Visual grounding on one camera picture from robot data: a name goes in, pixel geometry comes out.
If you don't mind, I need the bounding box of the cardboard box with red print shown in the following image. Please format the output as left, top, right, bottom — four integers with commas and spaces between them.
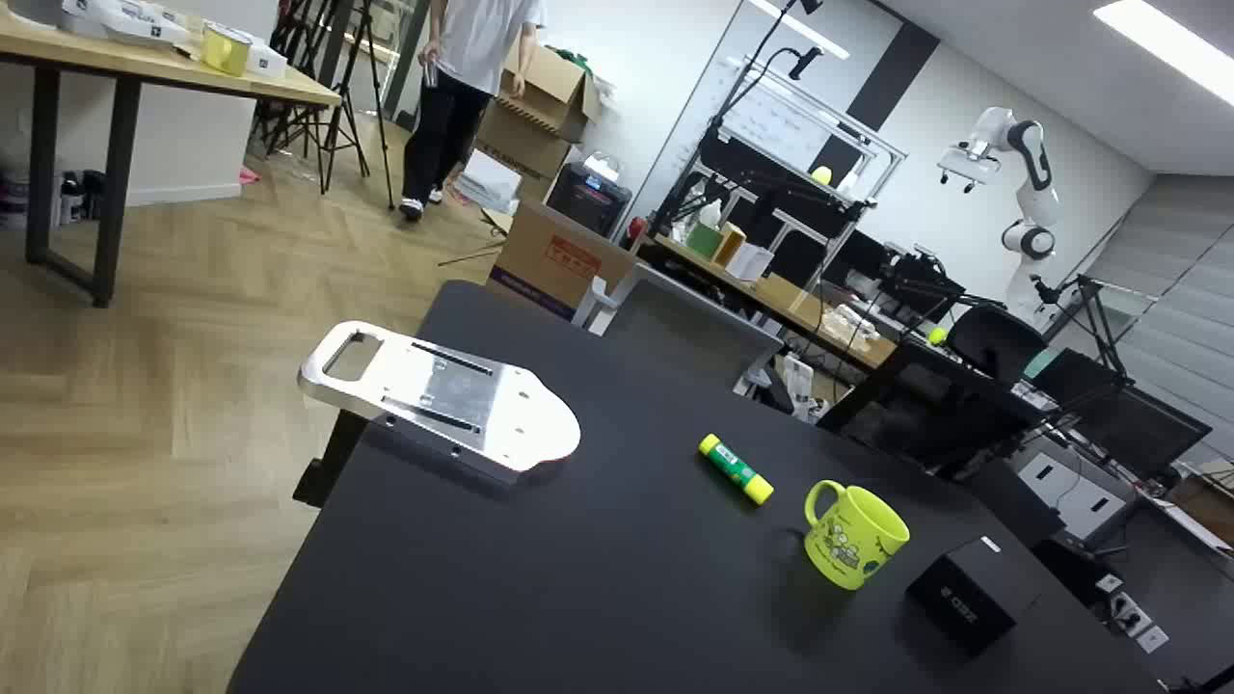
486, 201, 641, 323

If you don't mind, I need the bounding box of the cluttered shelf rack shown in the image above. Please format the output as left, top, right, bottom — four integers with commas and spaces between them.
638, 69, 910, 378

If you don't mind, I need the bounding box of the long ceiling light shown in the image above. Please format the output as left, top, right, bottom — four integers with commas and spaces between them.
1093, 0, 1234, 114

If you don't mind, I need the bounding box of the wooden table with black legs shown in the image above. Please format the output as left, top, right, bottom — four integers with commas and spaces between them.
0, 4, 343, 308

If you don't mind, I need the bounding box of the black tripod stand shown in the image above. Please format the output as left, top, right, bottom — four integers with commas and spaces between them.
1025, 272, 1135, 387

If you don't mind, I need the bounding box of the black computer monitor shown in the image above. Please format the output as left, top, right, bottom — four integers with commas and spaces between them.
1035, 346, 1214, 486

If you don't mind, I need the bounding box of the black printer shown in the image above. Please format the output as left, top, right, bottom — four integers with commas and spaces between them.
546, 159, 638, 245

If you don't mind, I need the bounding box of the black office chair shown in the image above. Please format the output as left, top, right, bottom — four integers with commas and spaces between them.
950, 299, 1052, 391

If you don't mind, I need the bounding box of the white mandoline slicer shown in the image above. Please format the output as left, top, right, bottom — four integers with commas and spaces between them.
297, 317, 588, 480

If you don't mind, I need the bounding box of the yellow-green container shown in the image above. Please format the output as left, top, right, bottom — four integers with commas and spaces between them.
198, 29, 256, 76

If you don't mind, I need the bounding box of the open cardboard box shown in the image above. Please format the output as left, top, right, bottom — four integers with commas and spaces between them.
498, 31, 609, 139

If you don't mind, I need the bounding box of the white flat package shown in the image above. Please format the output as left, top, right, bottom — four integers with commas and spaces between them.
453, 148, 527, 216

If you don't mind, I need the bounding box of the white items pile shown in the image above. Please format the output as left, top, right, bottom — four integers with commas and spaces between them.
55, 0, 198, 56

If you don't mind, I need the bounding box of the green box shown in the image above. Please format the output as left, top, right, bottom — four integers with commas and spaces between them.
681, 216, 731, 261

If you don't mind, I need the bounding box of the black table clamp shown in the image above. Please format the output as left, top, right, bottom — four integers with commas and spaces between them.
288, 408, 378, 513

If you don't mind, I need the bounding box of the yellow-green mug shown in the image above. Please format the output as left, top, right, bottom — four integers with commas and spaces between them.
798, 476, 913, 593

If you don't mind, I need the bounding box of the large plain cardboard box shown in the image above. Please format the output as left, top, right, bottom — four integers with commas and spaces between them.
472, 98, 579, 186

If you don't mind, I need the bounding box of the green yellow glue stick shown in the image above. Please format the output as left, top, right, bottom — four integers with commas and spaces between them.
695, 432, 779, 511

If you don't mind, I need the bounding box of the small black box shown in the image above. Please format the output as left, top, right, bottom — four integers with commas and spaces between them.
901, 551, 1022, 661

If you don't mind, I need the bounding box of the person in white shirt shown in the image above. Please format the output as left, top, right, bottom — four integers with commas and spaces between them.
396, 0, 543, 224

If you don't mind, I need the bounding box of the black camera tripod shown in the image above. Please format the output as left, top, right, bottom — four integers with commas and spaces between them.
256, 0, 400, 216

